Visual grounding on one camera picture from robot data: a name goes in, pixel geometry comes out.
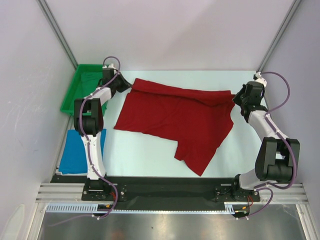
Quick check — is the red t shirt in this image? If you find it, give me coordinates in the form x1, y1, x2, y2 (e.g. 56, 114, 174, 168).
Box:
114, 78, 235, 176

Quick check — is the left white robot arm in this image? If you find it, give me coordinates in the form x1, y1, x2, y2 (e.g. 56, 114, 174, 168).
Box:
74, 64, 132, 200

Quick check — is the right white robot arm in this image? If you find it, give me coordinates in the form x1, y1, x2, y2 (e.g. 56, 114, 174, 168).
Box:
230, 80, 300, 201

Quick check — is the green folded t shirt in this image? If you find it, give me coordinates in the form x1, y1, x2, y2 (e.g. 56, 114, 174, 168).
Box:
80, 71, 103, 98

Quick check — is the green plastic tray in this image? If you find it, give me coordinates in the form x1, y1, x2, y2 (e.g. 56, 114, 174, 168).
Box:
60, 64, 102, 116

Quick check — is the blue folded t shirt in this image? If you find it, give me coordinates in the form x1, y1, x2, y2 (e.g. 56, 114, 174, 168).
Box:
59, 129, 107, 179

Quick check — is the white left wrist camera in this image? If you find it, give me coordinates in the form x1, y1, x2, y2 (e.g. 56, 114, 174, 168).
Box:
105, 63, 116, 69

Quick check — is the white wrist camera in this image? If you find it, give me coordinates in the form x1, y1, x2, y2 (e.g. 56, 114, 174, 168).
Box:
105, 63, 116, 69
253, 71, 267, 87

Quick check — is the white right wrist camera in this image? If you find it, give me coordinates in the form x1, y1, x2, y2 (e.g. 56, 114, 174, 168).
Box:
253, 71, 267, 87

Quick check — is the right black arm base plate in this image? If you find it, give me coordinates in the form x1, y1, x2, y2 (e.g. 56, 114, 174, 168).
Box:
213, 184, 261, 203

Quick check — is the right aluminium corner post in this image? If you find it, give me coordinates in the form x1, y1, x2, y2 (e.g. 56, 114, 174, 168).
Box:
256, 0, 304, 72

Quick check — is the aluminium corner post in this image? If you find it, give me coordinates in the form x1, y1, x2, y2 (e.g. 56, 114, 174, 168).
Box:
36, 0, 79, 70
256, 0, 304, 72

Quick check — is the left aluminium corner post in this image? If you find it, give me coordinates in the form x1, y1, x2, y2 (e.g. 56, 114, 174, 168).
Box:
36, 0, 79, 70

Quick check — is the right white cable duct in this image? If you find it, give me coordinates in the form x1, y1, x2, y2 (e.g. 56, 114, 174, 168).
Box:
224, 202, 250, 214

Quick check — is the white cable duct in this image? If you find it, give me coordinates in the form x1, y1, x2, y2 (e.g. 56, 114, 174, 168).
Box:
224, 202, 250, 214
46, 203, 113, 214

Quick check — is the black table edge rail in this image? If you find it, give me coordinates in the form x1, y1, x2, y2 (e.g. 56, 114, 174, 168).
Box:
49, 175, 293, 212

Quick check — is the aluminium frame rail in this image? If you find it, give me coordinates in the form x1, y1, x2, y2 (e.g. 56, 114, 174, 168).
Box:
34, 182, 87, 204

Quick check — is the left white cable duct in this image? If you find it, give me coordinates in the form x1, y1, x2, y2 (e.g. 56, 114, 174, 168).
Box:
46, 203, 113, 214

